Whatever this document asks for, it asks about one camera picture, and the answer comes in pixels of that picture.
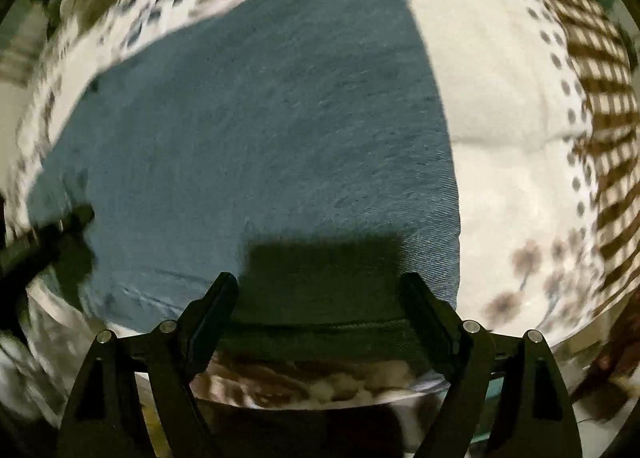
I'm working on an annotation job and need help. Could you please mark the white patterned bed sheet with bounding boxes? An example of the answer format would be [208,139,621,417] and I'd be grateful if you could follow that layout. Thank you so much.
[0,0,640,419]

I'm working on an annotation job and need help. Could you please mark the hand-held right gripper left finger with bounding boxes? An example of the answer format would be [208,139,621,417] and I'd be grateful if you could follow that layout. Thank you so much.
[56,271,239,458]

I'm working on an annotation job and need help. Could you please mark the blue denim pants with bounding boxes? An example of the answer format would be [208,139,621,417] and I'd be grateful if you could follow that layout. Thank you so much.
[26,0,462,391]

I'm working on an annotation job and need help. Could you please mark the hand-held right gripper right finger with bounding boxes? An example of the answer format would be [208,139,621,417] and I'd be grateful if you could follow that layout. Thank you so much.
[401,271,584,458]

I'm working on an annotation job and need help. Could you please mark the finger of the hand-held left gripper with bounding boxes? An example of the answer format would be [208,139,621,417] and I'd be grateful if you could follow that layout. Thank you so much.
[0,204,96,275]

